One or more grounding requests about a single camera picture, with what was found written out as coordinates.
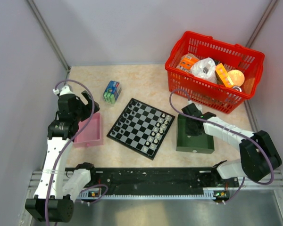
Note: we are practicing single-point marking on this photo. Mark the grey cable duct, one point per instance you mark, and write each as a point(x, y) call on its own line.
point(204, 195)

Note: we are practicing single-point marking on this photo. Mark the pink plastic tray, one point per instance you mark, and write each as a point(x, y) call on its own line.
point(92, 135)

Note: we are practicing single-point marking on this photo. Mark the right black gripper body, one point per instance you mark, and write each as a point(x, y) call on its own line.
point(189, 129)

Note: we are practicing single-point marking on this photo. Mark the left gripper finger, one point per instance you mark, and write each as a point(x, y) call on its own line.
point(94, 107)
point(88, 97)

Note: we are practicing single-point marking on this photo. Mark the orange box right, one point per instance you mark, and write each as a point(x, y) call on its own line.
point(223, 76)

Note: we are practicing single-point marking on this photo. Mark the orange box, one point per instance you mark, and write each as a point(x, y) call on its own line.
point(187, 61)
point(223, 76)

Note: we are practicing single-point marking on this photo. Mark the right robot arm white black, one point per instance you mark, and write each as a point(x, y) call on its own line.
point(258, 154)

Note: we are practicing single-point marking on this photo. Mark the green plastic tray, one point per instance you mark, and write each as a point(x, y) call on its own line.
point(191, 138)

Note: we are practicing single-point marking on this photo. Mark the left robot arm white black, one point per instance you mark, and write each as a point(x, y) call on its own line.
point(53, 200)

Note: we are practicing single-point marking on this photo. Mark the orange ball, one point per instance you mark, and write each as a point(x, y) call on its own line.
point(237, 77)

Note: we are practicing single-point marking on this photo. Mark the white plastic bag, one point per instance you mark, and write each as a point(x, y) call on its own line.
point(205, 69)

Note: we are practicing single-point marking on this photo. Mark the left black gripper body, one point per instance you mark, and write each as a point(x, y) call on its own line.
point(83, 111)

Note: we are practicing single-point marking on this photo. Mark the orange box left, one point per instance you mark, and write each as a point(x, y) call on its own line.
point(187, 61)

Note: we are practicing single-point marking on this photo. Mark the black white chess board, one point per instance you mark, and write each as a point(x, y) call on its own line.
point(135, 124)

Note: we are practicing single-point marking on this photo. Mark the blue green sponge pack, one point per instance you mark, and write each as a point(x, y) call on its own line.
point(112, 92)

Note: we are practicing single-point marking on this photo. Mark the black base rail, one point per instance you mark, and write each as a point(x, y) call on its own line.
point(159, 181)

